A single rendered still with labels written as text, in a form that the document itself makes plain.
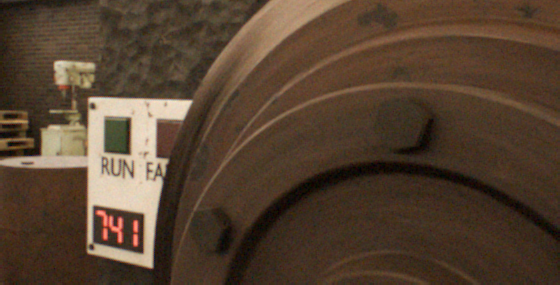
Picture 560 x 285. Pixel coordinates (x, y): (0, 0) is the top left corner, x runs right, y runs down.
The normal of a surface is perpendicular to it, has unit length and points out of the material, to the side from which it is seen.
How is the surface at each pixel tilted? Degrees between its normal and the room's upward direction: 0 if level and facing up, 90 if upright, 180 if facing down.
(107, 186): 90
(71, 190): 90
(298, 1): 90
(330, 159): 90
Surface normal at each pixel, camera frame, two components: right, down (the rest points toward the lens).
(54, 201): 0.27, 0.06
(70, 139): 0.83, 0.05
